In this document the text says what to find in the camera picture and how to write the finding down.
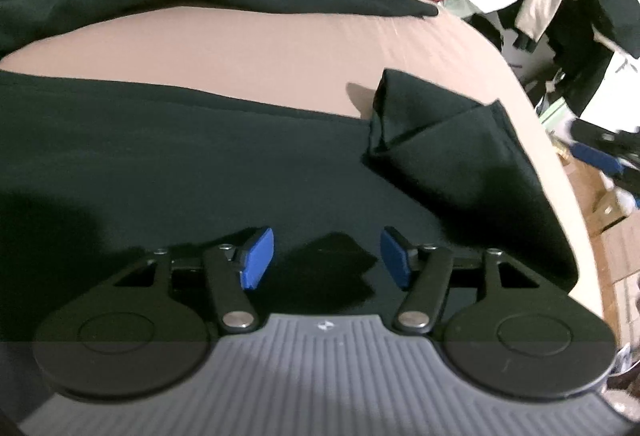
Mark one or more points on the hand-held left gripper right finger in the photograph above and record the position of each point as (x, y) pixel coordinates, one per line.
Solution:
(395, 258)

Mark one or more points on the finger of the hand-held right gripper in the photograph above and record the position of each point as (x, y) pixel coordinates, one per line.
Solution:
(597, 159)

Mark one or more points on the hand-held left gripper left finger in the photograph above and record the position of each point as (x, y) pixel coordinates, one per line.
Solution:
(257, 258)

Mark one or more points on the black garment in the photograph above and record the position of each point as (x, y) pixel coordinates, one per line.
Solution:
(200, 156)

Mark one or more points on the cardboard box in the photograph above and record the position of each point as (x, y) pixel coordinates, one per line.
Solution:
(615, 236)

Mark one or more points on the black jacket with white stripe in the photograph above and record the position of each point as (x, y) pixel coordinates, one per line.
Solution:
(600, 1)

